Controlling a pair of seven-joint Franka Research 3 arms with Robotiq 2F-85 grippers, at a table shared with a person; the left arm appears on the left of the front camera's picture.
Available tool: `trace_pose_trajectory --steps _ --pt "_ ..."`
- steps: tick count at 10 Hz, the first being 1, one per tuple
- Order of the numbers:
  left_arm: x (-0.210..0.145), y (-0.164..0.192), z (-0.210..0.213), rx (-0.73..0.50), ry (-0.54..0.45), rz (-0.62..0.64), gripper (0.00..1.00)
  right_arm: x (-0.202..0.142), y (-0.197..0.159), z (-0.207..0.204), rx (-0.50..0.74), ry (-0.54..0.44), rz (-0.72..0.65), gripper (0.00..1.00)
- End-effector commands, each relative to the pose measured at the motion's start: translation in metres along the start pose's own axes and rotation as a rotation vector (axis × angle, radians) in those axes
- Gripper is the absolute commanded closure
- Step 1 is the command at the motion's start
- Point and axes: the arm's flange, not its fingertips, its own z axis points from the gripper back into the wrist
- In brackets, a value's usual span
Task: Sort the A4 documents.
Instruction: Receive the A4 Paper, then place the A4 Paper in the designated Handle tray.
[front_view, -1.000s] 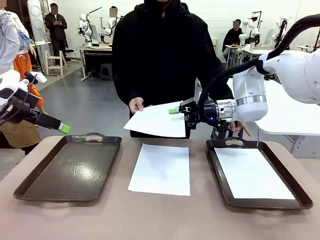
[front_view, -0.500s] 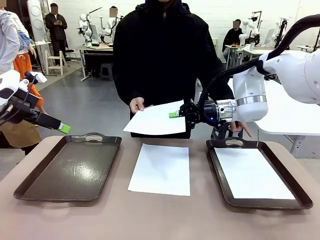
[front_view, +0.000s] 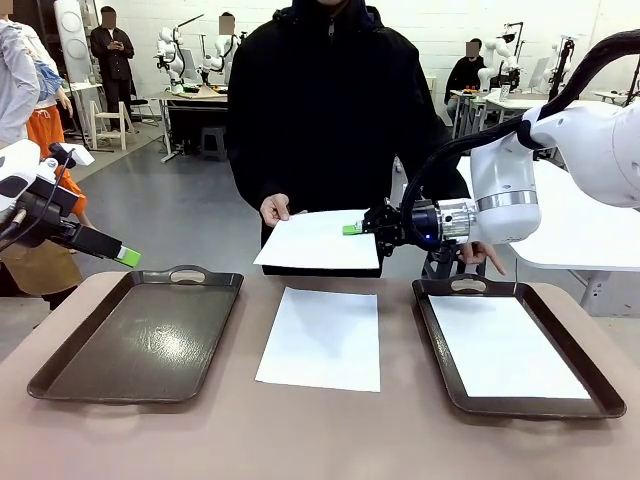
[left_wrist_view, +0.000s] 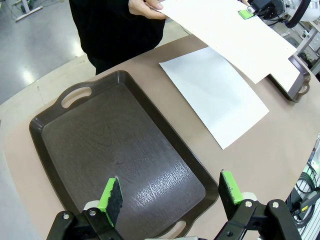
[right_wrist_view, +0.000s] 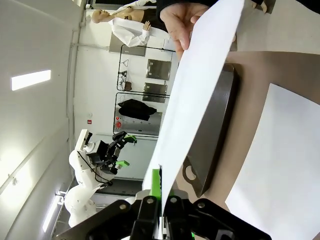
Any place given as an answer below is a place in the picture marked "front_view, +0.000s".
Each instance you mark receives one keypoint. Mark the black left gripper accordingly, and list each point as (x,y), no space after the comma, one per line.
(42,216)

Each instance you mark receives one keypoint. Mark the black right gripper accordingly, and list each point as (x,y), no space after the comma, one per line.
(422,222)

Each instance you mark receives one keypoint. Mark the white A4 paper sheet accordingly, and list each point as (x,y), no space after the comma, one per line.
(310,245)
(505,345)

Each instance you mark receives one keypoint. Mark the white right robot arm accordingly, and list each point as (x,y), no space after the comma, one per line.
(505,170)

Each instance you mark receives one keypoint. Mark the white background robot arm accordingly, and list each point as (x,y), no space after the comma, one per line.
(492,55)

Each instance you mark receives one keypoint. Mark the person's right forearm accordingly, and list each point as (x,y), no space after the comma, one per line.
(247,170)

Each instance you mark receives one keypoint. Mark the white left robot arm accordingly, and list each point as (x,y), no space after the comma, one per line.
(20,162)

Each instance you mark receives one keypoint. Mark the person's left hand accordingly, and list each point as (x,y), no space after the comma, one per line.
(477,252)

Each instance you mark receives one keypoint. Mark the person's right hand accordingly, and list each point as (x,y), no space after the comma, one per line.
(275,209)

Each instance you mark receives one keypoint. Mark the black stool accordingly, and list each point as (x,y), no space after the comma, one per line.
(440,262)

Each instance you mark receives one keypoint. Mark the brown plastic serving tray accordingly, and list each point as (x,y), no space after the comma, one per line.
(440,360)
(140,340)

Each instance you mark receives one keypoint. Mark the person in black hoodie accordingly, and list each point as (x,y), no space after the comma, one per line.
(325,125)

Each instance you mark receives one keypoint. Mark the white A4 paper stack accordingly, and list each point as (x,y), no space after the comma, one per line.
(320,340)

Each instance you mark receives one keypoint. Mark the person in orange trousers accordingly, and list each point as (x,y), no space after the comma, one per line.
(47,125)

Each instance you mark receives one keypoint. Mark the grey plastic stool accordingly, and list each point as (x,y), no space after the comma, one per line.
(215,142)

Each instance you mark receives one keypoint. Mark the white background tables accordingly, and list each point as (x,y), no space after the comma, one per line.
(500,102)

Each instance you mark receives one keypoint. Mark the wood top work table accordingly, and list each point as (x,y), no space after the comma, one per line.
(195,96)

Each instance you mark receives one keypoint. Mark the seated person in black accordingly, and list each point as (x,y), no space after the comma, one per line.
(465,72)

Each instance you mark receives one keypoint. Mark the patterned white cup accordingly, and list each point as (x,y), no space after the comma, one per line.
(505,93)

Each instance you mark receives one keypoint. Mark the large white table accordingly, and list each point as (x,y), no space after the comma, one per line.
(575,235)

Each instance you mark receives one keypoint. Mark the person in black with phone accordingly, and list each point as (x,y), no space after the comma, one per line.
(114,55)

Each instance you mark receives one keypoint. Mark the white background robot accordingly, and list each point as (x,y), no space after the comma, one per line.
(167,47)
(220,47)

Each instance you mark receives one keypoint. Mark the tall white column unit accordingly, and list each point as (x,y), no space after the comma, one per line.
(70,30)

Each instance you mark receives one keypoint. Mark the computer monitor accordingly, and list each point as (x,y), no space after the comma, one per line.
(539,72)

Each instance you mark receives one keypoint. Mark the standing person behind robots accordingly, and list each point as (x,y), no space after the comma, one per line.
(227,25)

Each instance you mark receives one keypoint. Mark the black tripod pole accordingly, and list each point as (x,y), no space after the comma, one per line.
(567,50)

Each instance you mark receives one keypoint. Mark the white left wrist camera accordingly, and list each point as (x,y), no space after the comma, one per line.
(80,156)

